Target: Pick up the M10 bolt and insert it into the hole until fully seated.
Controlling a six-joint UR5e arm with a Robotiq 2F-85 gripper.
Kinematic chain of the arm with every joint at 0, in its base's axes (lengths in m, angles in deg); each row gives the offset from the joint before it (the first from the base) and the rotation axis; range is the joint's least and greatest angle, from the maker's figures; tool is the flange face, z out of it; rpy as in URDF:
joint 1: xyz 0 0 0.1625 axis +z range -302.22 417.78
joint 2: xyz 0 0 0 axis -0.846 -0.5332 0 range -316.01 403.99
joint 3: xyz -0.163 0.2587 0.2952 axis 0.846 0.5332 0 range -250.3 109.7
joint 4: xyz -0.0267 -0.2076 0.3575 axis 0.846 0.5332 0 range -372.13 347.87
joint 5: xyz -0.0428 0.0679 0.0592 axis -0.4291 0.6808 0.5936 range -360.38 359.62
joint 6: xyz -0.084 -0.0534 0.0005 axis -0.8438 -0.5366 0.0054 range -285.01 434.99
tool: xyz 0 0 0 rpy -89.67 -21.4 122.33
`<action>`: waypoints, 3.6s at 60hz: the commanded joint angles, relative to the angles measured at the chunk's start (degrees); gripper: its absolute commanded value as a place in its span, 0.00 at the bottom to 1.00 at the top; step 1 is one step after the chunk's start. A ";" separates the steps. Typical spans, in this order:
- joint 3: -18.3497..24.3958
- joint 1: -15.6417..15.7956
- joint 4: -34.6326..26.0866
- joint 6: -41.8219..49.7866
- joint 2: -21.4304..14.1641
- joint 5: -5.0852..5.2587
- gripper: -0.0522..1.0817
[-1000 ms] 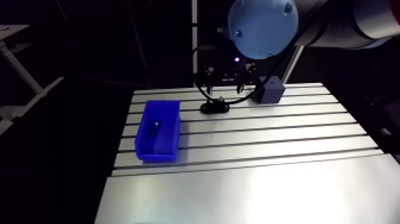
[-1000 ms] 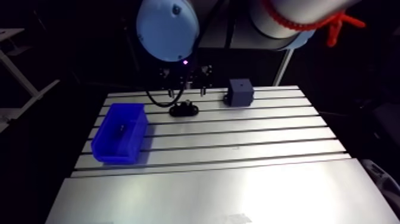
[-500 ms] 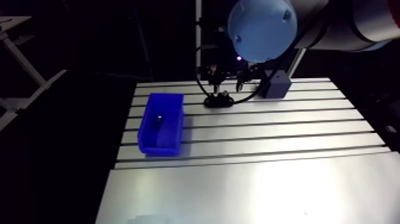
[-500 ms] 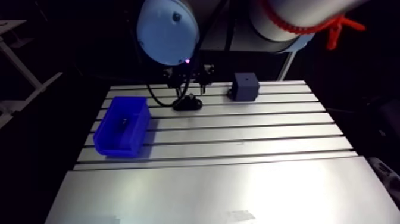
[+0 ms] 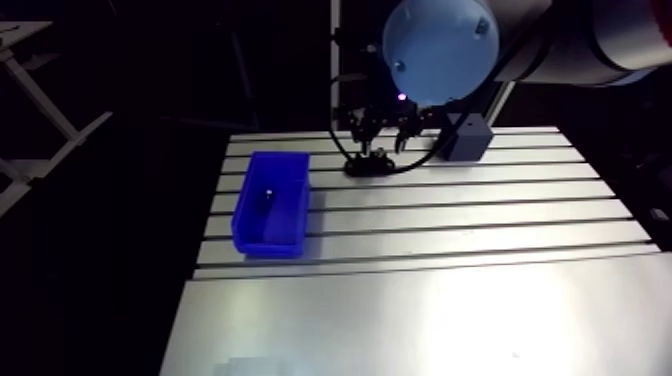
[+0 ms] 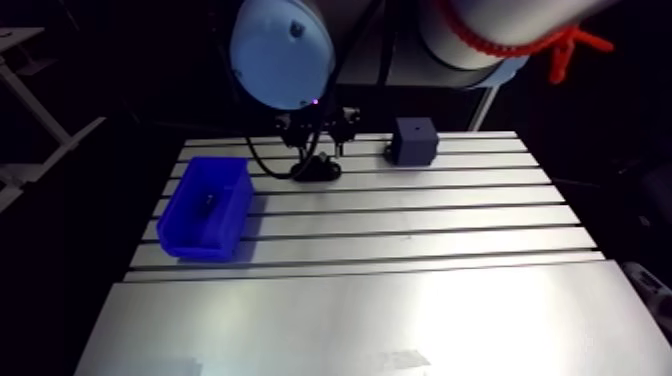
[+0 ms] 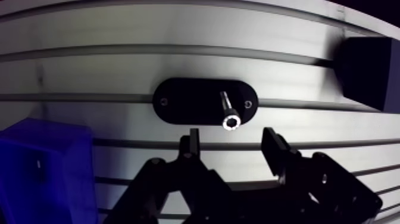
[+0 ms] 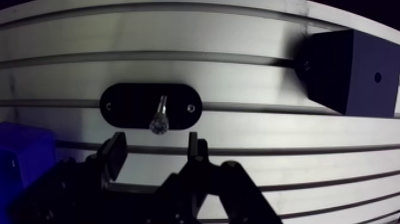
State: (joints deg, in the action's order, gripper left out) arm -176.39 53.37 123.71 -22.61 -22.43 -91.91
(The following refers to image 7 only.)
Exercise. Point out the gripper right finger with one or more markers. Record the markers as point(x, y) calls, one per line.
point(312, 184)

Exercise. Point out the dark blue-grey block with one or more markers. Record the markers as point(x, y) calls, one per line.
point(365, 72)

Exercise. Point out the black oval holder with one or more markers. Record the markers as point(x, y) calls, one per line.
point(187, 101)

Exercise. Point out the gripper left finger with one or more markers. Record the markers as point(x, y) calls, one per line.
point(190, 175)

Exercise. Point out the blue bin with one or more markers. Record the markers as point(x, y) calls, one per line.
point(40, 175)

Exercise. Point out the steel bolt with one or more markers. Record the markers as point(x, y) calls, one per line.
point(230, 117)

